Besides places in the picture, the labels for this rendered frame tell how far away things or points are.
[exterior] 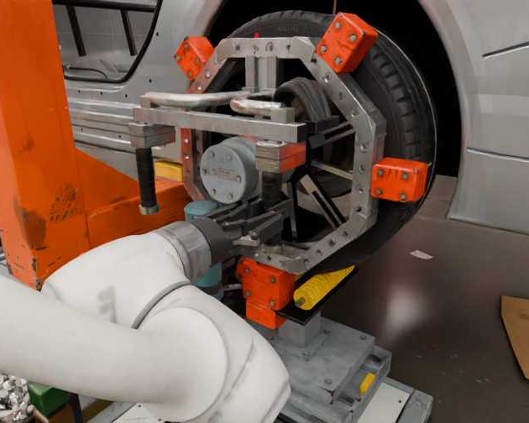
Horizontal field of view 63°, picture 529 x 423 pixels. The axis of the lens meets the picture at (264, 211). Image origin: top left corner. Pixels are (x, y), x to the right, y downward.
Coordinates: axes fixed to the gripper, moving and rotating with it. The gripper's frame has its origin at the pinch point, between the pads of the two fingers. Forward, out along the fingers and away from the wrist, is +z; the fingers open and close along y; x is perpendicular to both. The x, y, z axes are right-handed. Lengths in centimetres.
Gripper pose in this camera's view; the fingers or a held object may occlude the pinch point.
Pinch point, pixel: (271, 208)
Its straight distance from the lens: 77.0
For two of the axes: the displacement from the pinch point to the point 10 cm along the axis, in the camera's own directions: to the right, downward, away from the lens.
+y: 8.1, 2.0, -5.4
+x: 0.0, -9.4, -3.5
